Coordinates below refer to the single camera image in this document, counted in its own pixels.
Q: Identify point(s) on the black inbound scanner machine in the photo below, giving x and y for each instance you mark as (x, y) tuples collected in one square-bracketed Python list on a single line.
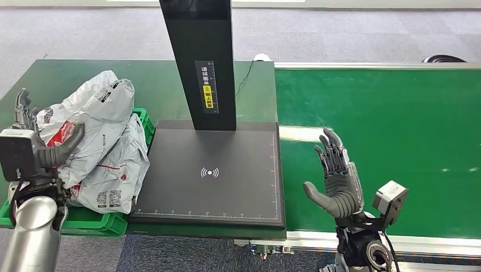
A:
[(210, 187)]

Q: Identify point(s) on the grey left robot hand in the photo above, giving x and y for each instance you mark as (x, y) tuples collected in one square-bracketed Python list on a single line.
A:
[(56, 152)]

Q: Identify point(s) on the white round object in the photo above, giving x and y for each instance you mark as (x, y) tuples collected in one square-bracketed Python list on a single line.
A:
[(262, 57)]

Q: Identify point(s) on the crumpled white mailer bag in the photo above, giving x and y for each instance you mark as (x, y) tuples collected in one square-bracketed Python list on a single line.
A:
[(120, 172)]

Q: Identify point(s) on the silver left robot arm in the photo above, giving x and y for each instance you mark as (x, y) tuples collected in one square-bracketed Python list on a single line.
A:
[(34, 232)]

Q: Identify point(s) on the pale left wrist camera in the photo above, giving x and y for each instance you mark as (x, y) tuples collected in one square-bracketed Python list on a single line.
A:
[(17, 154)]

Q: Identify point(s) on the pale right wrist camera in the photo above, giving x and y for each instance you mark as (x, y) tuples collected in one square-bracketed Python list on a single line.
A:
[(389, 197)]

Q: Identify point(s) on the green conveyor belt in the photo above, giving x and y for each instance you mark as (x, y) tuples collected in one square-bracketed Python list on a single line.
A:
[(406, 124)]

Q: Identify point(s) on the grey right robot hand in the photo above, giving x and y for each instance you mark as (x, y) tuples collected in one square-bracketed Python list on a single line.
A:
[(342, 195)]

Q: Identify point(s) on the white mailer bag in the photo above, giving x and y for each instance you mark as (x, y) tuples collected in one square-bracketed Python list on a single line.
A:
[(120, 172), (101, 112)]

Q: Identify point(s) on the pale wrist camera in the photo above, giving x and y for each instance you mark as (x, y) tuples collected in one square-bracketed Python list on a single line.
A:
[(17, 154), (389, 197)]

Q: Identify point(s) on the green plastic crate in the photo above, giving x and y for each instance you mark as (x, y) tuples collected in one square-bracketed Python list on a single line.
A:
[(94, 223)]

